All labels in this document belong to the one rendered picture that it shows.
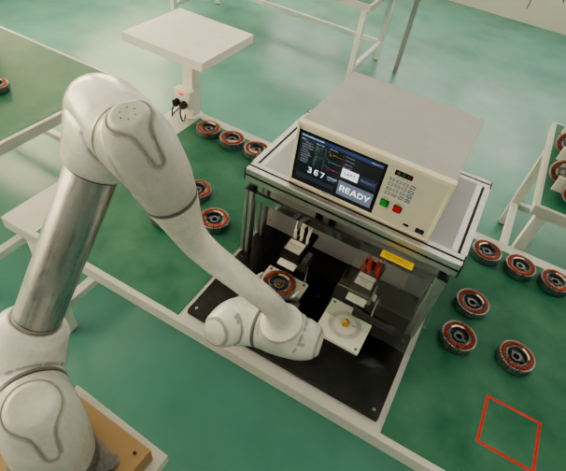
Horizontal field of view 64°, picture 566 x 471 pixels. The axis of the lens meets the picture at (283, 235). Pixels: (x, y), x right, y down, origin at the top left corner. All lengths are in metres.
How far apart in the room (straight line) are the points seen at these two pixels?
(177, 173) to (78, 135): 0.19
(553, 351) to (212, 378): 1.37
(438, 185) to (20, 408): 1.02
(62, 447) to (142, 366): 1.24
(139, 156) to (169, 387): 1.58
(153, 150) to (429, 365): 1.10
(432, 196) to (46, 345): 0.96
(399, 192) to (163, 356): 1.43
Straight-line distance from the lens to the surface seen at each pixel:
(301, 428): 2.13
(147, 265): 1.59
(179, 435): 2.09
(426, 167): 1.20
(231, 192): 1.85
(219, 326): 1.11
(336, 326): 1.45
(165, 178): 0.74
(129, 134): 0.71
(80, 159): 0.87
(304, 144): 1.27
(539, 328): 1.81
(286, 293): 1.44
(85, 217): 0.93
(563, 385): 1.71
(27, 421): 1.00
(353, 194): 1.28
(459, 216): 1.43
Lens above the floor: 1.96
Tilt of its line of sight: 45 degrees down
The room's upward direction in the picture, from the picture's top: 10 degrees clockwise
